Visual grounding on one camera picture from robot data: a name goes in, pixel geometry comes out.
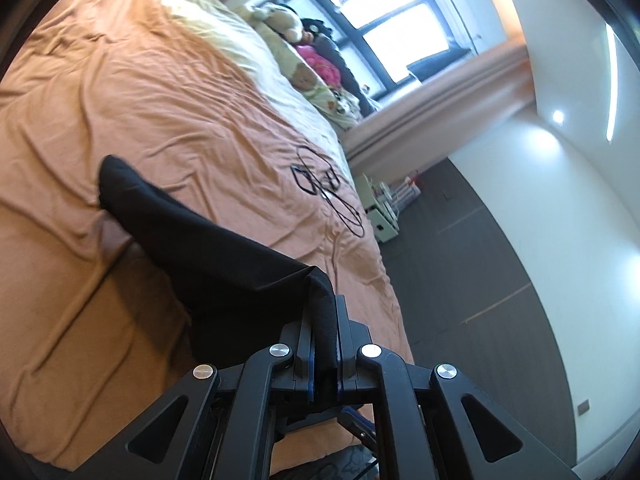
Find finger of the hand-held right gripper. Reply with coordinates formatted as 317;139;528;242
340;407;377;456

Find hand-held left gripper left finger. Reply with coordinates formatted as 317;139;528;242
75;320;317;480

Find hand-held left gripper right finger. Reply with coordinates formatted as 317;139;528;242
334;295;576;480

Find black pants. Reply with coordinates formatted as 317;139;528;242
97;155;337;406

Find person's grey patterned leg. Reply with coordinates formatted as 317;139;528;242
320;447;381;480

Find white nightstand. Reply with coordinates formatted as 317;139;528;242
364;174;401;243

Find striped gift bag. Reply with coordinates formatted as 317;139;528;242
395;170;426;206

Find bear printed cushion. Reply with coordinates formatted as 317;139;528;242
260;30;363;131

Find pink curtain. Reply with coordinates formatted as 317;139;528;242
345;42;536;166

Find pink cloth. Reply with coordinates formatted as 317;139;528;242
295;44;341;86

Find black cloth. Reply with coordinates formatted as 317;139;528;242
300;19;381;111

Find black framed window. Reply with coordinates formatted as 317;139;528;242
272;0;476;101

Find beige plush toy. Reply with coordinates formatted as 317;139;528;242
242;2;306;43

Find ceiling strip light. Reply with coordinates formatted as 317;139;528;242
604;22;619;143

